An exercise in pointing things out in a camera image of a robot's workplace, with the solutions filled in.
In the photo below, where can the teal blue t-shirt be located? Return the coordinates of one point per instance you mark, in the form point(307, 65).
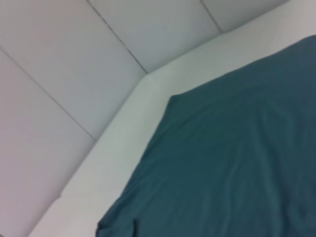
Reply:
point(222, 160)

